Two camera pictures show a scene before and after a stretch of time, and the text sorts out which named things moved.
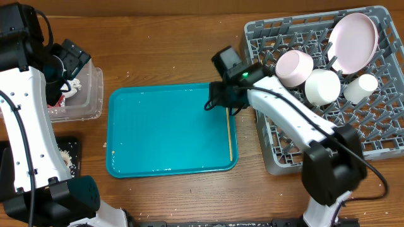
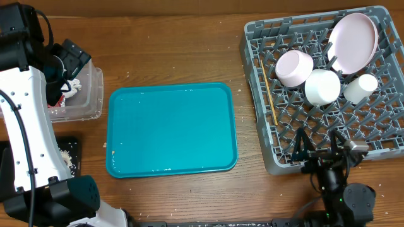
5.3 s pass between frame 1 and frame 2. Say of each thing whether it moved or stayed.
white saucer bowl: stayed
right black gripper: moved
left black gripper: stayed
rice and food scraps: stayed
